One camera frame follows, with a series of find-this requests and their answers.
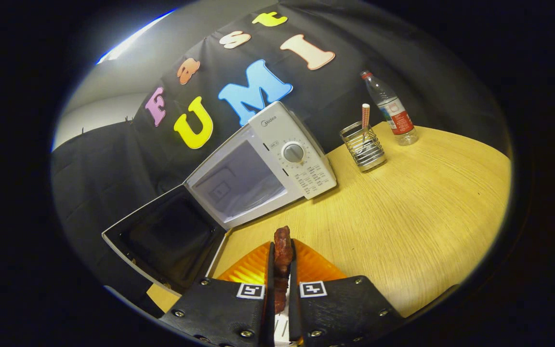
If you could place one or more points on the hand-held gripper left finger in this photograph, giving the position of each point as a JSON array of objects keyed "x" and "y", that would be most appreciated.
[{"x": 270, "y": 313}]

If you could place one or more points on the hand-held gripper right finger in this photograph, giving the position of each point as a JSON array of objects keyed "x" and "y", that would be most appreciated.
[{"x": 293, "y": 318}]

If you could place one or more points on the striped drinking straw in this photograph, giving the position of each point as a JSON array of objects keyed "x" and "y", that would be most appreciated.
[{"x": 365, "y": 115}]

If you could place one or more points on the clear plastic water bottle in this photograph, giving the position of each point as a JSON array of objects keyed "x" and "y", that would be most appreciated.
[{"x": 395, "y": 118}]

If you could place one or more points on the white toaster oven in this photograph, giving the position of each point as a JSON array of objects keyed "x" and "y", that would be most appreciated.
[{"x": 301, "y": 168}]

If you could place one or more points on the reddish brown sausage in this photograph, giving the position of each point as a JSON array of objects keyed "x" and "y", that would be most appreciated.
[{"x": 282, "y": 250}]

